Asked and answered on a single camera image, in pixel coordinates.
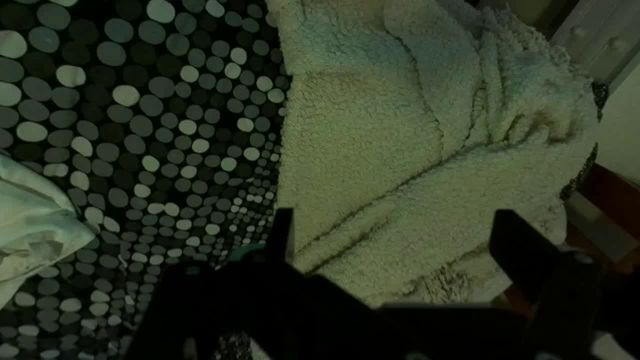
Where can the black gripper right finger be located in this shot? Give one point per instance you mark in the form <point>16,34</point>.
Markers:
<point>552,286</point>

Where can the black dotted duvet cover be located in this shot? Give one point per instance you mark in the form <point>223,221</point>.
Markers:
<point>133,133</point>

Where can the wooden bunk bed frame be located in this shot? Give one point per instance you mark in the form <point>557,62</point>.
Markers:
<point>613,200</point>

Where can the cream knitted blanket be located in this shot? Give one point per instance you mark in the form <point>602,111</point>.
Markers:
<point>401,133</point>

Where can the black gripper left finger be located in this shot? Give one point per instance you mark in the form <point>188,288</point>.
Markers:
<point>282,232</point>

